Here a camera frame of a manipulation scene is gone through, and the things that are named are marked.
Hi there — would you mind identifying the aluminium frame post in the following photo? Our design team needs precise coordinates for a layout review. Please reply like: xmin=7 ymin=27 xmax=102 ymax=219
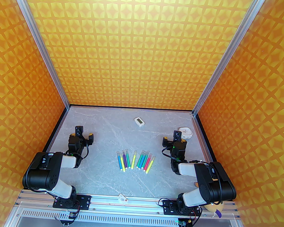
xmin=192 ymin=0 xmax=265 ymax=121
xmin=3 ymin=0 xmax=77 ymax=109

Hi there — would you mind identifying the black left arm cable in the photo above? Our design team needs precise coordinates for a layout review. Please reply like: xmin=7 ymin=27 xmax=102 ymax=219
xmin=21 ymin=137 xmax=90 ymax=200

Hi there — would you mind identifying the orange plush toy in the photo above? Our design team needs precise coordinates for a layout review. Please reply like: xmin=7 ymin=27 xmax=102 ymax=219
xmin=193 ymin=182 xmax=225 ymax=219

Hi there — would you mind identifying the pink marker pen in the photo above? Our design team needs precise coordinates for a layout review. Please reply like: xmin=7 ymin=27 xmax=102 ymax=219
xmin=144 ymin=153 xmax=153 ymax=172

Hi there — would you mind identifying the white alarm clock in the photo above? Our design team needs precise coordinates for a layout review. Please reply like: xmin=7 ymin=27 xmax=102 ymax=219
xmin=179 ymin=127 xmax=194 ymax=139

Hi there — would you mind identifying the yellow marker pen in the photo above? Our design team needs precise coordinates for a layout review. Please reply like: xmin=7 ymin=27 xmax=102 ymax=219
xmin=119 ymin=155 xmax=127 ymax=173
xmin=146 ymin=155 xmax=155 ymax=175
xmin=131 ymin=150 xmax=138 ymax=170

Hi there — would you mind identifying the white slotted cable duct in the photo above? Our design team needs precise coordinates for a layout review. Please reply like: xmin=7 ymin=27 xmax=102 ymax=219
xmin=18 ymin=208 xmax=188 ymax=227

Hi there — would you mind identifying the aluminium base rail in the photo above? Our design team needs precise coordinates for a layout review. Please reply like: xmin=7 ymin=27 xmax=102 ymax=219
xmin=16 ymin=189 xmax=242 ymax=221

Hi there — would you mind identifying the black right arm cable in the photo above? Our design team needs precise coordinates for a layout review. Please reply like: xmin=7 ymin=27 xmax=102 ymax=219
xmin=159 ymin=147 xmax=227 ymax=204

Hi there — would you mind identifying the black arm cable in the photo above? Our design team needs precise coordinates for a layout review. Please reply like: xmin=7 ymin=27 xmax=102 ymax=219
xmin=159 ymin=147 xmax=227 ymax=204
xmin=21 ymin=137 xmax=90 ymax=200

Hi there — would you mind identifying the teal marker pen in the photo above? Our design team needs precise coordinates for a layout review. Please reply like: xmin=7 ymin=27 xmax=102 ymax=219
xmin=141 ymin=151 xmax=150 ymax=171

